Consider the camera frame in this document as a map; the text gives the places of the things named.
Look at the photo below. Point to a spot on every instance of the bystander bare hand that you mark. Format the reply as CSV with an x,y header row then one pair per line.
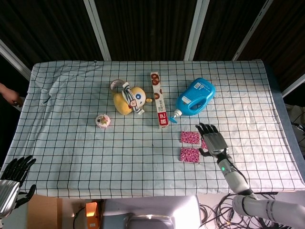
x,y
15,98

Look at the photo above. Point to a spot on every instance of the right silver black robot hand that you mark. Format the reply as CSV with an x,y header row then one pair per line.
x,y
214,140

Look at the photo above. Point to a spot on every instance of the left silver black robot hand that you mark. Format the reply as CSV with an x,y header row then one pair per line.
x,y
10,188

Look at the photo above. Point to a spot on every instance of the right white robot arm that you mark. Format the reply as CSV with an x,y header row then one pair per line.
x,y
238,181

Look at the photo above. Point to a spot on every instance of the bystander bare forearm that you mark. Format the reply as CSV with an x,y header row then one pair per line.
x,y
3,90

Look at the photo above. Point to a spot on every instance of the brown cardboard box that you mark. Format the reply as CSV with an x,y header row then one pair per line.
x,y
44,212

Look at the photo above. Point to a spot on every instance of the blue detergent bottle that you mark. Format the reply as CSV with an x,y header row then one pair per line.
x,y
195,95

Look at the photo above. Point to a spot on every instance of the long white red foil box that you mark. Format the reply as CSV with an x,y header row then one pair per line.
x,y
159,100

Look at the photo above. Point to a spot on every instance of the dark pleated curtain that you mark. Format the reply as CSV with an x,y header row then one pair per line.
x,y
226,28
47,28
147,28
286,35

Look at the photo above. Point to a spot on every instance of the orange box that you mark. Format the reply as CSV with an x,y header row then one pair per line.
x,y
91,214

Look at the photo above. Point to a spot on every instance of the grey robot chest cover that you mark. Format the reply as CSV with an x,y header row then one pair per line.
x,y
152,210

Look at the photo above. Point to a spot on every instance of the yellow plush toy with scarf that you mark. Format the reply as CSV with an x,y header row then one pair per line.
x,y
127,101

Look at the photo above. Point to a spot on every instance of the checked light blue tablecloth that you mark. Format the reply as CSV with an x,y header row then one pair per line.
x,y
119,157

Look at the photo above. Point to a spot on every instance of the white window frame post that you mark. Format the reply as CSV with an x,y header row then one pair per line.
x,y
97,28
252,28
14,59
294,85
196,28

